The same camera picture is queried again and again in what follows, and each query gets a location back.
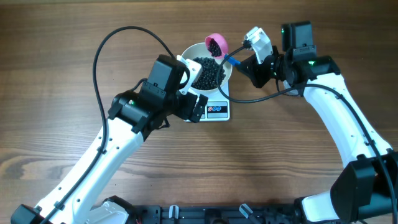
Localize black beans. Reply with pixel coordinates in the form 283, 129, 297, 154
192, 39, 221, 90

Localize pink scoop blue handle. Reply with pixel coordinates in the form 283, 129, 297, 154
205, 33, 228, 59

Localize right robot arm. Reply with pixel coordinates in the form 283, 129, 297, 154
239, 21, 397, 223

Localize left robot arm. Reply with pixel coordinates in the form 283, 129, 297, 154
11, 55, 208, 223

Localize white digital kitchen scale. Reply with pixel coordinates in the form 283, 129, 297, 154
180, 87, 230, 122

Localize white bowl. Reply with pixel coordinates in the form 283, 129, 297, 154
180, 42, 233, 97

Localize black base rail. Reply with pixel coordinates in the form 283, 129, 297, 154
90, 195, 336, 224

